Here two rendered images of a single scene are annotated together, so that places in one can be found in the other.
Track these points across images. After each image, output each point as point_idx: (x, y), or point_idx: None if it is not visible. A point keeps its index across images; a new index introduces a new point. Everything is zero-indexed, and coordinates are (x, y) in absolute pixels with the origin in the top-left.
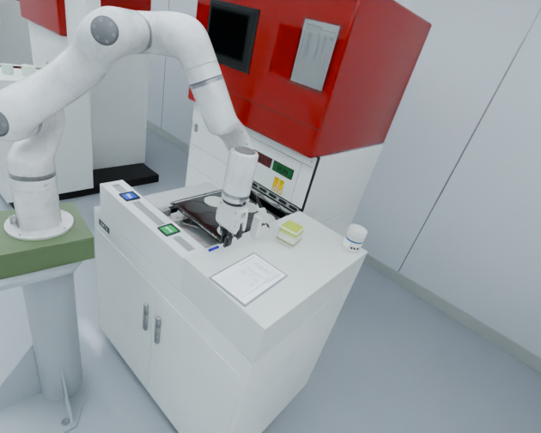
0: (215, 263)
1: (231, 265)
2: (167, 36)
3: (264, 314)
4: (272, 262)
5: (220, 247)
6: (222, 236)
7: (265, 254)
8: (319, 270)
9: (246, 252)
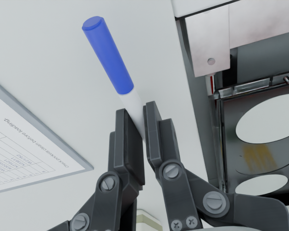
0: (10, 15)
1: None
2: None
3: None
4: (41, 187)
5: (152, 86)
6: (146, 153)
7: (80, 184)
8: (18, 229)
9: (101, 154)
